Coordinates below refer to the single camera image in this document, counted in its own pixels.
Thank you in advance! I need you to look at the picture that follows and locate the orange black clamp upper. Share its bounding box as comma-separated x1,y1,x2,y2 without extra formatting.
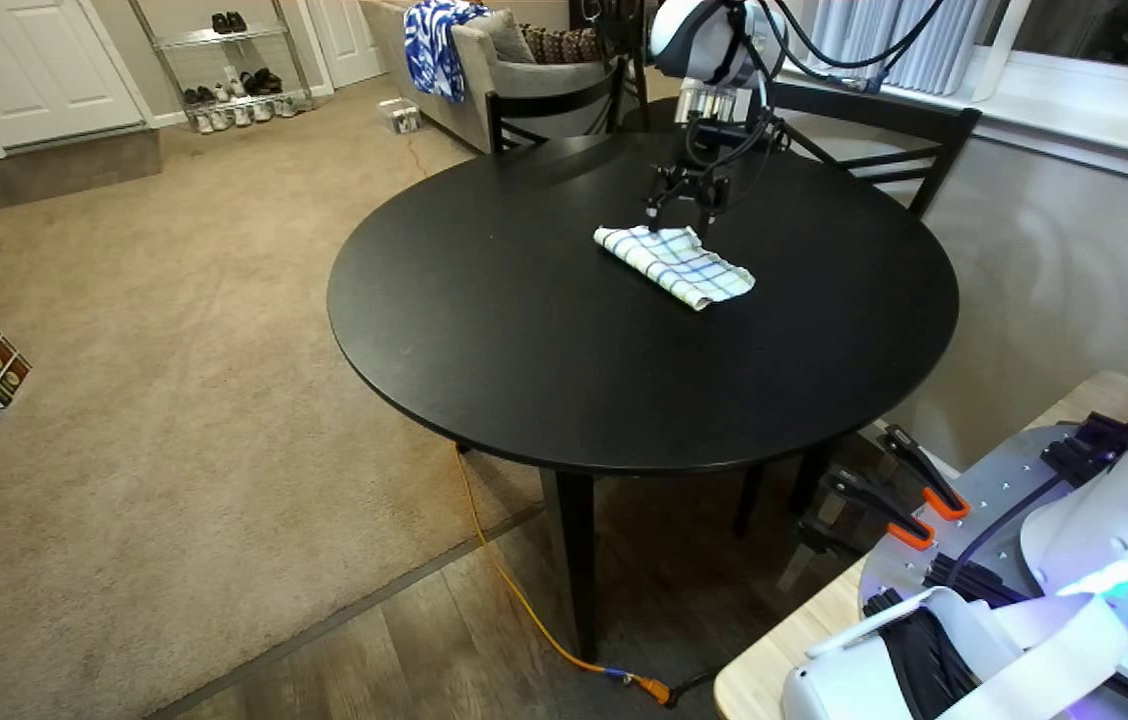
886,426,969,522

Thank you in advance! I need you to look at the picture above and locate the black chair left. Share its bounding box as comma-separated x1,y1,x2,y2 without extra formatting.
486,63,626,157

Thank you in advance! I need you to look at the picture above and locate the white checkered towel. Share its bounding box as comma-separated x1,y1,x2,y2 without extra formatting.
592,223,756,314

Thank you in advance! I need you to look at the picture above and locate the orange extension cable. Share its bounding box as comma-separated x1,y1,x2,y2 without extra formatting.
454,446,677,710

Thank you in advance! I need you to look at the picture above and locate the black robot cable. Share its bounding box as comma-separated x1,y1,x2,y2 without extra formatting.
938,358,1128,591

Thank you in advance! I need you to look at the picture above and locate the white VR headset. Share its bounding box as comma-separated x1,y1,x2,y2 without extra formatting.
781,587,1128,720

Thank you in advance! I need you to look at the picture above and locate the white door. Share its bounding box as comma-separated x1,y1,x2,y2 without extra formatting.
0,0,141,147

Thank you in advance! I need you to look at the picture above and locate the shoe rack shelf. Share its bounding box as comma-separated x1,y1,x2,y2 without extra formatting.
129,0,311,138

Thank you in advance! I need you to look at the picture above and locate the orange black clamp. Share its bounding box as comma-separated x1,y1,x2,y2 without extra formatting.
829,474,931,551
886,426,969,522

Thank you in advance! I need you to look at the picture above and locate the grey sofa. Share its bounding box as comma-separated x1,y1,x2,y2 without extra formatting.
359,0,606,153

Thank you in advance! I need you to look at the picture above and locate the black chair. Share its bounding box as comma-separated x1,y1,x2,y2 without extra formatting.
486,63,626,157
754,80,982,220

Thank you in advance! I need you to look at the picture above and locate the white window curtain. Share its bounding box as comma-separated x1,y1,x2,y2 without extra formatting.
800,0,1031,102

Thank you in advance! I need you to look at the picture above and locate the orange black clamp lower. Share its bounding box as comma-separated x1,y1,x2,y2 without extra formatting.
829,474,931,551

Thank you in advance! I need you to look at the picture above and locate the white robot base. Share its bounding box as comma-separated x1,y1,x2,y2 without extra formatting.
862,418,1128,684

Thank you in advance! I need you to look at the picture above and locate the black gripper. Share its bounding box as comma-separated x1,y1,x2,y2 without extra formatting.
643,84,769,227

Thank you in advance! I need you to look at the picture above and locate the black chair right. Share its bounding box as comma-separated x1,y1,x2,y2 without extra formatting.
754,80,982,220

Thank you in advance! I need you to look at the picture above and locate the blue white blanket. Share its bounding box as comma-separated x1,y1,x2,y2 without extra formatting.
406,0,486,102

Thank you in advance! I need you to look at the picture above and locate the round black table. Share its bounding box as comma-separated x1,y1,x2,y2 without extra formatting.
327,134,960,658

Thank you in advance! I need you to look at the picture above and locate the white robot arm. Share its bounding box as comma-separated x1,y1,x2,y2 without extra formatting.
650,0,786,227

